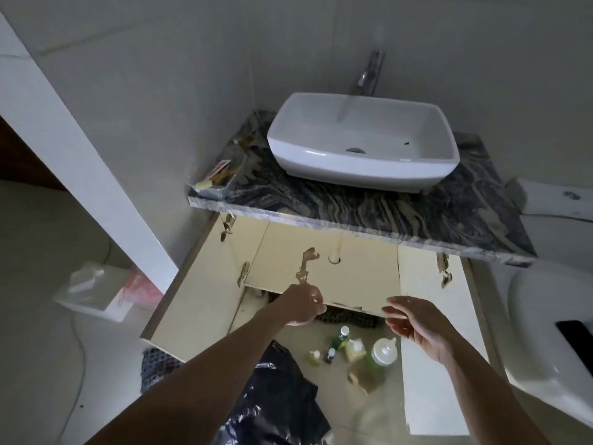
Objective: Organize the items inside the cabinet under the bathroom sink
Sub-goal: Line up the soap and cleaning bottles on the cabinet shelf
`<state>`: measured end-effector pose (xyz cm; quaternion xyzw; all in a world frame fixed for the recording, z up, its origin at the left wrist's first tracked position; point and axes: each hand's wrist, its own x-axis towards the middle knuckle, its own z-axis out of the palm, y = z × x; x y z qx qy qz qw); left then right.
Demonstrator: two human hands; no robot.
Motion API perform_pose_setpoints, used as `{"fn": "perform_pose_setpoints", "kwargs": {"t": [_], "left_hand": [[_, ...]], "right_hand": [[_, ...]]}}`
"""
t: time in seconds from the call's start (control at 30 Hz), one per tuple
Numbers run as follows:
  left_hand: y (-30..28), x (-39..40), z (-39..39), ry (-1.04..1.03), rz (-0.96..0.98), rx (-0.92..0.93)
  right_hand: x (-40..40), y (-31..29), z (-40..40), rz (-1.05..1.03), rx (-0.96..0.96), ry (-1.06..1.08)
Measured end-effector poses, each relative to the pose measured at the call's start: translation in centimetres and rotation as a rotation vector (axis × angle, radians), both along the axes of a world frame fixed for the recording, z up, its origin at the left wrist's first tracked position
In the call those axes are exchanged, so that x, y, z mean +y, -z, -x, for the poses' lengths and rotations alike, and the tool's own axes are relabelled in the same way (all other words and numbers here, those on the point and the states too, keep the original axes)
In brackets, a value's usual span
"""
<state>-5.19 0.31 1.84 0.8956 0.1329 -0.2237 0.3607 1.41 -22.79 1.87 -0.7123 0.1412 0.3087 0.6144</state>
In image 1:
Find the person's left hand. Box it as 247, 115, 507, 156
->
271, 283, 327, 328

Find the person's right hand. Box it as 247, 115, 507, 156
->
381, 295, 457, 365

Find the person's right forearm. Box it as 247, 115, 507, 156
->
435, 339, 553, 445

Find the person's left forearm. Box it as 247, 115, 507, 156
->
86, 299, 289, 445

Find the cream cabinet shelf board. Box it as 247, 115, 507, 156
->
243, 222, 401, 317

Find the clear bottle with white pump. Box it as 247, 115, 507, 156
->
367, 337, 398, 370

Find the white drain pipe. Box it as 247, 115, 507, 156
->
328, 229, 343, 265

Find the cream vanity cabinet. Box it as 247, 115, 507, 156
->
140, 212, 506, 445

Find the cream cabinet door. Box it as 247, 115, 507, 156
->
397, 245, 490, 437
140, 213, 270, 364

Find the black plastic bag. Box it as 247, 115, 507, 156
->
218, 339, 332, 445

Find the dark marble countertop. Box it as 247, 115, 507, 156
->
187, 110, 538, 268

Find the white toilet bowl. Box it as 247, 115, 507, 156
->
503, 261, 593, 429

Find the white ceramic wash basin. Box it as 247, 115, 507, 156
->
267, 92, 461, 194

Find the toothpaste box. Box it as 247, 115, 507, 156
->
187, 158, 238, 199

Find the dark mesh basket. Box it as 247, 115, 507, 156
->
140, 347, 185, 393

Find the pink plastic bag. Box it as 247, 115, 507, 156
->
121, 269, 164, 311

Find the white toilet tank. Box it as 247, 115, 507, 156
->
505, 177, 593, 223

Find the white box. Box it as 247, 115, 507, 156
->
52, 262, 135, 324

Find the chrome faucet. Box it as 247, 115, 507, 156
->
356, 50, 386, 96

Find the thin cable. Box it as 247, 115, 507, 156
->
56, 236, 116, 445

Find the white door frame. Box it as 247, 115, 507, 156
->
0, 11, 179, 296

